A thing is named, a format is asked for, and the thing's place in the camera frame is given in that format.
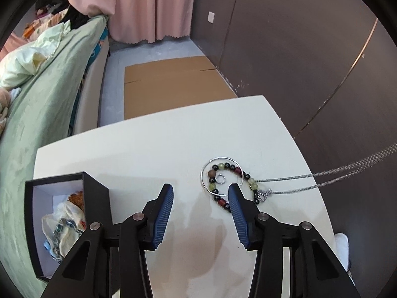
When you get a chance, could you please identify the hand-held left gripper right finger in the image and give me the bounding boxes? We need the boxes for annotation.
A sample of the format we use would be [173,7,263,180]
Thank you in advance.
[228,184,356,298]

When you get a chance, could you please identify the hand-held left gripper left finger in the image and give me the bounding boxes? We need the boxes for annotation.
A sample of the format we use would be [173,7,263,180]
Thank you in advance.
[40,184,174,298]

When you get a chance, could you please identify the green black red beaded bracelet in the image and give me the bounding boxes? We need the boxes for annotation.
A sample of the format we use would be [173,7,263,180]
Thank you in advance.
[208,161,263,213]

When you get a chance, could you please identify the silver bangle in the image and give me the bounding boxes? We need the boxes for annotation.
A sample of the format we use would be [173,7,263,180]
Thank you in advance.
[200,157,245,196]

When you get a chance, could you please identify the black box with white interior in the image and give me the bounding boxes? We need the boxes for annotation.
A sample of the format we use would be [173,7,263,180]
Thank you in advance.
[24,171,114,283]

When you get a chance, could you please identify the brown bead bracelet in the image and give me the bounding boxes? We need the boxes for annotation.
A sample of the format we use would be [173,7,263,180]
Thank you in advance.
[68,191,85,209]

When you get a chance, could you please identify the white plastic bag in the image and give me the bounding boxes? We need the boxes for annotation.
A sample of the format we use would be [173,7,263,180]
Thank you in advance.
[42,200,87,253]

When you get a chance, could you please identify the dark bead bracelet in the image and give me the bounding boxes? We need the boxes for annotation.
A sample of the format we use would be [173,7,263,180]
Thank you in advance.
[51,218,85,255]

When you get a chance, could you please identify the silver chain necklace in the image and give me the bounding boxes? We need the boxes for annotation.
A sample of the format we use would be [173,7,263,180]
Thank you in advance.
[250,141,397,205]

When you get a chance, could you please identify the flat brown cardboard sheet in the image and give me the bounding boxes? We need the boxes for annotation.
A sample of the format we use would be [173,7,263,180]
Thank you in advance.
[124,55,238,120]

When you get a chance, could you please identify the bed with green sheet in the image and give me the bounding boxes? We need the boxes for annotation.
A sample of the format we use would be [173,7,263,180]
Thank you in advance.
[0,15,110,289]

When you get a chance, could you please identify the pink fleece blanket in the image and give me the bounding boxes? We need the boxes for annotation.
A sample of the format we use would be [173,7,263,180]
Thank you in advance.
[0,87,13,134]

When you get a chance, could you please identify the light green quilt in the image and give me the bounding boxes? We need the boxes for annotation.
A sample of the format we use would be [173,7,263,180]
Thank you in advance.
[0,22,72,89]

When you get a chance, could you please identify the wide pink curtain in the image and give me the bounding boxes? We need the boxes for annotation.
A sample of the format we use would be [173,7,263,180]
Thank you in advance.
[66,0,199,44]

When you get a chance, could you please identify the black clothing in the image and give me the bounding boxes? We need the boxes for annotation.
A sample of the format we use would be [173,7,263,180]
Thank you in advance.
[59,4,89,31]

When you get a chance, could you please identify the patterned pillow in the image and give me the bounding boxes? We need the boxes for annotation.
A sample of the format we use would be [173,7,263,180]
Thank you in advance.
[23,15,63,39]

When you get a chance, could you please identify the plush toys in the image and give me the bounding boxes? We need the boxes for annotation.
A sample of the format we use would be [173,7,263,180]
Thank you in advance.
[35,4,54,17]

